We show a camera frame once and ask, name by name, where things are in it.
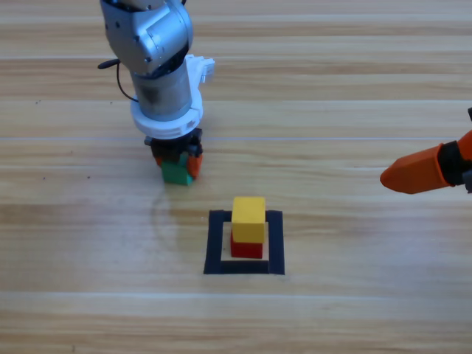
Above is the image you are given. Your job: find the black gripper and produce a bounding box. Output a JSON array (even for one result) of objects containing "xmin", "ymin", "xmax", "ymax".
[
  {"xmin": 379, "ymin": 105, "xmax": 472, "ymax": 195},
  {"xmin": 142, "ymin": 128, "xmax": 204, "ymax": 181}
]

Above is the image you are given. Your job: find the green cube block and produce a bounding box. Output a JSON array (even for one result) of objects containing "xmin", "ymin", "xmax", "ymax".
[{"xmin": 160, "ymin": 153, "xmax": 196, "ymax": 186}]

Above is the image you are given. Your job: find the yellow cube block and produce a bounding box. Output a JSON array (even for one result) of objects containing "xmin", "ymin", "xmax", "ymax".
[{"xmin": 231, "ymin": 196, "xmax": 267, "ymax": 244}]

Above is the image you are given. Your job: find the red cube block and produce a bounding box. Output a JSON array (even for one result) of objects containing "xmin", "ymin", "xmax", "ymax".
[{"xmin": 230, "ymin": 232, "xmax": 266, "ymax": 259}]

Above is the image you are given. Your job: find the black tape square outline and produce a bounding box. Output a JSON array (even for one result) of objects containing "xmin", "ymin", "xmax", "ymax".
[{"xmin": 203, "ymin": 209, "xmax": 286, "ymax": 277}]

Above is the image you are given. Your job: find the thin black arm wire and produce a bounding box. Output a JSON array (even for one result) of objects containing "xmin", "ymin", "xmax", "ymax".
[{"xmin": 116, "ymin": 64, "xmax": 140, "ymax": 103}]

